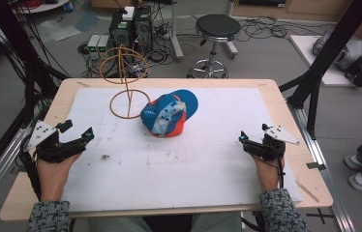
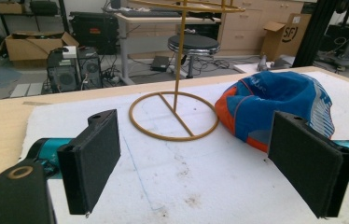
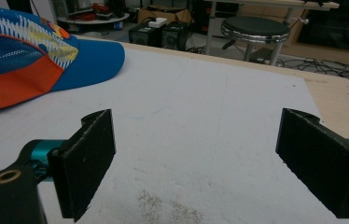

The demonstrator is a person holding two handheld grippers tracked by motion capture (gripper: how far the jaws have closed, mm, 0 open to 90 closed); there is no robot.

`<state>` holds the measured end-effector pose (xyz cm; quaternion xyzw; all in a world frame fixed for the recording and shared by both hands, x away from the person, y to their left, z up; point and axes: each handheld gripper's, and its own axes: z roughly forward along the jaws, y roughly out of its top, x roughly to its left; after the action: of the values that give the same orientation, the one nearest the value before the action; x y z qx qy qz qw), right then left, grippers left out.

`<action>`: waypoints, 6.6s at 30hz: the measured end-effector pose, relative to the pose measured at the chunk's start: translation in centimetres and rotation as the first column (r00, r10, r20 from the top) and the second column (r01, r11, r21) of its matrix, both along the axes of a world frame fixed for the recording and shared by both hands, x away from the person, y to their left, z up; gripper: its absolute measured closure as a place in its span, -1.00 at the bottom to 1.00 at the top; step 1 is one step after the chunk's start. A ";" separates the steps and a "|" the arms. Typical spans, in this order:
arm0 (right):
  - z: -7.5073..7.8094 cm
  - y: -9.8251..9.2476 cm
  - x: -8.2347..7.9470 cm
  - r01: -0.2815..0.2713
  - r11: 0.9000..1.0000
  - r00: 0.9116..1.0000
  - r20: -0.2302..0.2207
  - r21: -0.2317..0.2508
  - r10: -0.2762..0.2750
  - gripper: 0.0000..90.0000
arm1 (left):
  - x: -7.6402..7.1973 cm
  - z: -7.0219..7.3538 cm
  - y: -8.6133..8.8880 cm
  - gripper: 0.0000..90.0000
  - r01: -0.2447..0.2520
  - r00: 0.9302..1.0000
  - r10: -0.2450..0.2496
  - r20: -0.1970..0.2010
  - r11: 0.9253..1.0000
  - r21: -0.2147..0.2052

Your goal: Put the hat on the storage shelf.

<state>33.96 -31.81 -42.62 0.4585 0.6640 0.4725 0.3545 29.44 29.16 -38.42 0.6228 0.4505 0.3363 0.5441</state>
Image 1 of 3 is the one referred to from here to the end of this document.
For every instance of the blue and orange cap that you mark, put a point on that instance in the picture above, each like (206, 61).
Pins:
(168, 112)

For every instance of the grey robot head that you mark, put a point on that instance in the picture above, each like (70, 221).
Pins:
(350, 53)

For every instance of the black metal frame post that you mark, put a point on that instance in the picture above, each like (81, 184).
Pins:
(11, 42)
(330, 54)

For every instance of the white table mat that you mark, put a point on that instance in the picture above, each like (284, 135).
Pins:
(185, 167)

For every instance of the black tape cross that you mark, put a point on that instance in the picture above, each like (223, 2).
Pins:
(320, 216)

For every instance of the blue tape roll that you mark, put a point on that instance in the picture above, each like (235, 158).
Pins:
(68, 6)

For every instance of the black round stool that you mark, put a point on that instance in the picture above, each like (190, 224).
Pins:
(217, 27)

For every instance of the person's left hand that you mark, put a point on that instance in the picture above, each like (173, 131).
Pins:
(54, 177)

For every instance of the black computer tower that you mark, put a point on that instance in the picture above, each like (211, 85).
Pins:
(143, 29)
(122, 35)

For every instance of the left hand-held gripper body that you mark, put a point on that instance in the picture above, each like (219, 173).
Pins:
(51, 149)

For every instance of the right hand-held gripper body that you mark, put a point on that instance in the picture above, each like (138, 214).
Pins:
(271, 149)

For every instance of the thin wooden stick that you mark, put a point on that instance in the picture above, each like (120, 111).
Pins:
(307, 191)

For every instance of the round white table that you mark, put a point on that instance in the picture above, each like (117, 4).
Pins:
(40, 5)

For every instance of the black tape strip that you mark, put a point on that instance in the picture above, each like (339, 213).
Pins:
(316, 166)

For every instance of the grey power supply unit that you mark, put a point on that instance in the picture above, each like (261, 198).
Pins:
(103, 43)
(93, 46)

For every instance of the clear plastic sheet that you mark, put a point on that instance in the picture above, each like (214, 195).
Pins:
(58, 30)

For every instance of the person's right hand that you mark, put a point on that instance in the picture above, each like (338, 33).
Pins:
(267, 175)

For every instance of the white floor board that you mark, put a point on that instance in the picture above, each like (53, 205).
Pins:
(305, 51)

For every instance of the grey metal stand leg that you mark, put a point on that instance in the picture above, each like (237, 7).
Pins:
(176, 35)

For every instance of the white box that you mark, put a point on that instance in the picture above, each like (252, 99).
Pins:
(128, 13)

